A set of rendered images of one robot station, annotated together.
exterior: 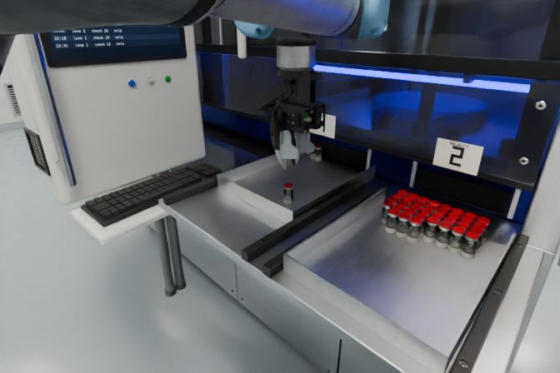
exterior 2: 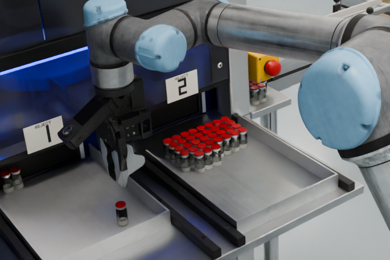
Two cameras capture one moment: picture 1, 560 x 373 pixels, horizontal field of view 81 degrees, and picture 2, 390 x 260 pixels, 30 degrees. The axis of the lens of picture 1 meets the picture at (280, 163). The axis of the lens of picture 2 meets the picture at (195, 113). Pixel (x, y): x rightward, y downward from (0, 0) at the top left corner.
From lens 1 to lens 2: 1.22 m
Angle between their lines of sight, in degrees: 68
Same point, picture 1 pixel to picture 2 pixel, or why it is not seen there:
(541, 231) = (240, 104)
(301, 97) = (135, 105)
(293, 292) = (263, 233)
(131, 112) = not seen: outside the picture
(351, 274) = (250, 202)
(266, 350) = not seen: outside the picture
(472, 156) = (191, 80)
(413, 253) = (233, 168)
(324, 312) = (285, 221)
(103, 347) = not seen: outside the picture
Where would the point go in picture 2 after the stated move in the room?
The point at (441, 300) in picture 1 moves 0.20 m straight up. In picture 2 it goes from (284, 170) to (284, 87)
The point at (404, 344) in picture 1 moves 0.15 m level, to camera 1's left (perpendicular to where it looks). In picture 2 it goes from (320, 191) to (316, 237)
